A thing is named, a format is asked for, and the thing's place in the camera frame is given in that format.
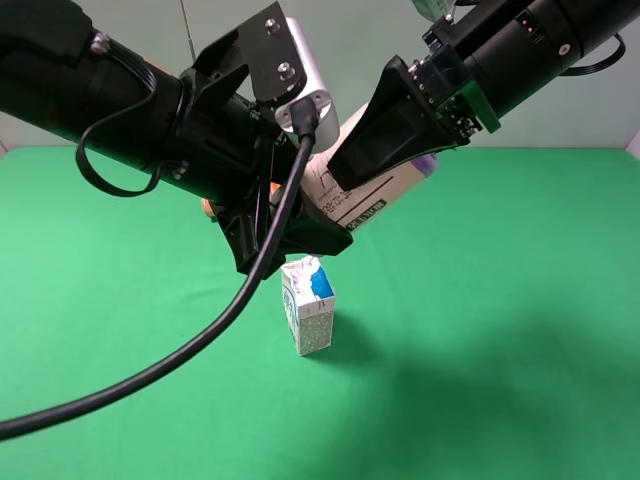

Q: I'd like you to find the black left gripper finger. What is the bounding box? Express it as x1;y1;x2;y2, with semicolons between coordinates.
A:
212;192;353;275

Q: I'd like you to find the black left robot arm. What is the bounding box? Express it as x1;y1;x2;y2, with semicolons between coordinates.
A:
1;1;340;273

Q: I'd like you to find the blue white milk carton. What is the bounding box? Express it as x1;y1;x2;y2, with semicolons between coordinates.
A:
280;256;336;356

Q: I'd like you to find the purple bag roll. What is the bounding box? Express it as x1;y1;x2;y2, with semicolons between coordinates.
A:
301;103;438;232

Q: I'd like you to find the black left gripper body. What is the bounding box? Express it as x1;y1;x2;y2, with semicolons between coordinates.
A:
176;2;307;205

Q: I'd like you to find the orange ridged bread loaf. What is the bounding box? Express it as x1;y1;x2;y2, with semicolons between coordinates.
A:
201;182;281;222

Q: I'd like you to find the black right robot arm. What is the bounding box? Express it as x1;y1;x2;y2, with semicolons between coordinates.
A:
328;0;639;190

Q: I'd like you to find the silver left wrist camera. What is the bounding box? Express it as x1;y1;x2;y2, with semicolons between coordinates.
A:
272;16;341;157

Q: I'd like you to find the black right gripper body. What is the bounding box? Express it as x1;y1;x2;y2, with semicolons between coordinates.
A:
408;17;501;146

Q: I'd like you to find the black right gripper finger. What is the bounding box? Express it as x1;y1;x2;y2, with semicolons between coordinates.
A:
328;56;458;190

